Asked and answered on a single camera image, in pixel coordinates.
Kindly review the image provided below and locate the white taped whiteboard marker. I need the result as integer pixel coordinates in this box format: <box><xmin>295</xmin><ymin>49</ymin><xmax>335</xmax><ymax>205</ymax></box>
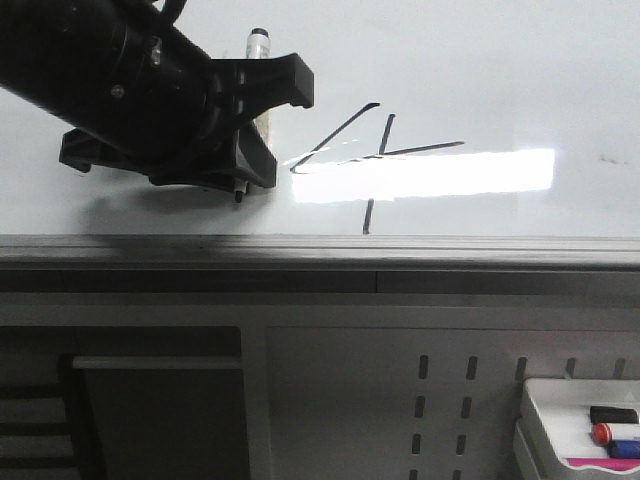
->
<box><xmin>234</xmin><ymin>27</ymin><xmax>271</xmax><ymax>203</ymax></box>

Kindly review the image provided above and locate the pink highlighter marker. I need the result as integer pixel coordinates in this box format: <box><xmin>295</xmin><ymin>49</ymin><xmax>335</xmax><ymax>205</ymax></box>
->
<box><xmin>566</xmin><ymin>457</ymin><xmax>640</xmax><ymax>472</ymax></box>

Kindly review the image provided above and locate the grey perforated metal panel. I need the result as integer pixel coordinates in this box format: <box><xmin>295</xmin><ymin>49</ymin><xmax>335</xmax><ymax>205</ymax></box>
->
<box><xmin>243</xmin><ymin>295</ymin><xmax>639</xmax><ymax>479</ymax></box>

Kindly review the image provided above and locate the dark cabinet panel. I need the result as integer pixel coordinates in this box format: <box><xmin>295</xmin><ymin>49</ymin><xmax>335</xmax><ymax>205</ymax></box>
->
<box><xmin>59</xmin><ymin>355</ymin><xmax>251</xmax><ymax>479</ymax></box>

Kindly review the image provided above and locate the red capped white marker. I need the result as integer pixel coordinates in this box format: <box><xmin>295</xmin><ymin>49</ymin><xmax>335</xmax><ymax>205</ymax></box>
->
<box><xmin>591</xmin><ymin>423</ymin><xmax>640</xmax><ymax>446</ymax></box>

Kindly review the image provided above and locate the white plastic marker tray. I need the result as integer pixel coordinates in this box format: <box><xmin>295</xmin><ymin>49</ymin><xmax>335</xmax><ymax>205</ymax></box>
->
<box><xmin>513</xmin><ymin>378</ymin><xmax>639</xmax><ymax>479</ymax></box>

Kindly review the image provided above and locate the white whiteboard with frame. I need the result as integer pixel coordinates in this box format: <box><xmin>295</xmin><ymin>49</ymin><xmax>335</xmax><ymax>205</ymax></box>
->
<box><xmin>1</xmin><ymin>1</ymin><xmax>639</xmax><ymax>269</ymax></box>

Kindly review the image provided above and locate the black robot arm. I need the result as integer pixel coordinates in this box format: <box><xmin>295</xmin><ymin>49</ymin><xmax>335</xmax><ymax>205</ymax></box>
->
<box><xmin>1</xmin><ymin>1</ymin><xmax>314</xmax><ymax>191</ymax></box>

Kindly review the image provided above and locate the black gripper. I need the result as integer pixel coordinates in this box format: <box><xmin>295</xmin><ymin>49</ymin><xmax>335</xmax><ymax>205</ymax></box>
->
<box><xmin>59</xmin><ymin>54</ymin><xmax>314</xmax><ymax>191</ymax></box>

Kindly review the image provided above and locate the blue capped marker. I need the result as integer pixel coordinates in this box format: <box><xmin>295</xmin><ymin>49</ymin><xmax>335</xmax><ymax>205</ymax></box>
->
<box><xmin>607</xmin><ymin>440</ymin><xmax>640</xmax><ymax>460</ymax></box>

